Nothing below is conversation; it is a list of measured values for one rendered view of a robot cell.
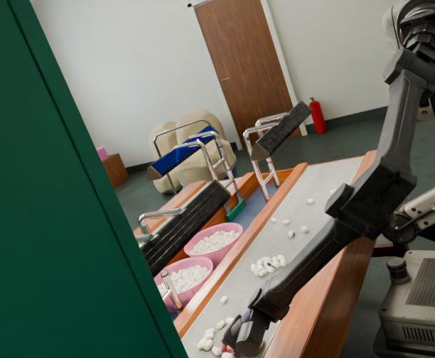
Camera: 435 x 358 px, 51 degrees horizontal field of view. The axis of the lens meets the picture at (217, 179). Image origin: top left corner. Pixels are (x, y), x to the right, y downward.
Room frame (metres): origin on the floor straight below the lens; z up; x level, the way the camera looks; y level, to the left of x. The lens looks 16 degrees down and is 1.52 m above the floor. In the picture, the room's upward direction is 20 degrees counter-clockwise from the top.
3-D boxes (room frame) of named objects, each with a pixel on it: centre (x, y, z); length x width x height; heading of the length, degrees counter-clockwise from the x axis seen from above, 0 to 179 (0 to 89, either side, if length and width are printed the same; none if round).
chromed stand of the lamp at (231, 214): (2.27, 0.04, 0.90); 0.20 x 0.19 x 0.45; 146
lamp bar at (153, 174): (2.31, 0.10, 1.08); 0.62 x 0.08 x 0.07; 146
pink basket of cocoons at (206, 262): (1.58, 0.26, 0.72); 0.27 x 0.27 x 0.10
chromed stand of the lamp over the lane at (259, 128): (2.05, -0.30, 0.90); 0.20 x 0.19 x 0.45; 146
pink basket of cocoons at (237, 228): (1.81, 0.11, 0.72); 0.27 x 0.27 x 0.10
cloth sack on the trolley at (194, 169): (4.67, 0.06, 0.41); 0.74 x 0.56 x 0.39; 149
